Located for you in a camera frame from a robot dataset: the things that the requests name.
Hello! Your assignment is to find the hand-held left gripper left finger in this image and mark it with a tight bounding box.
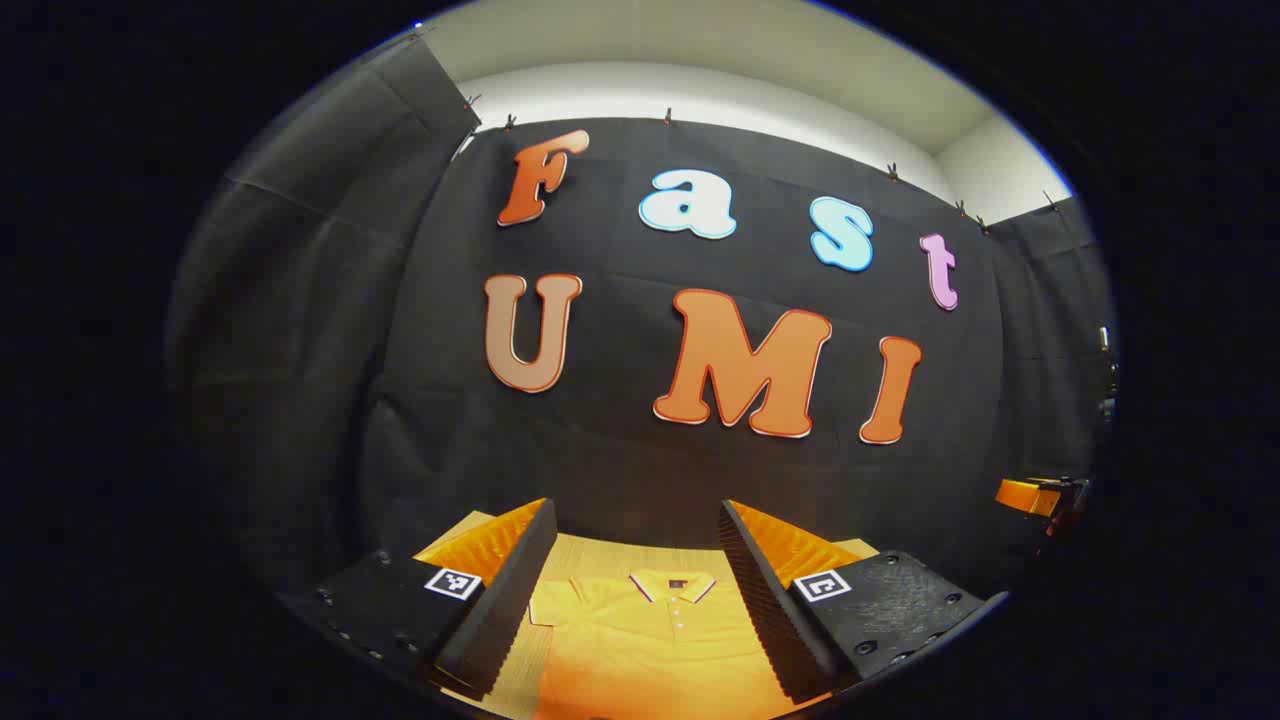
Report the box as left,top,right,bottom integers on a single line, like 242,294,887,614
280,497,559,701

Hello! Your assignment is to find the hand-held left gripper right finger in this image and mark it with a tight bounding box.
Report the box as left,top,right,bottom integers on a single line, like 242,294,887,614
718,498,1007,706

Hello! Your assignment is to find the orange T-shirt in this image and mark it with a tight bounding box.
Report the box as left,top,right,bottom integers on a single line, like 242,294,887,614
527,568,801,720

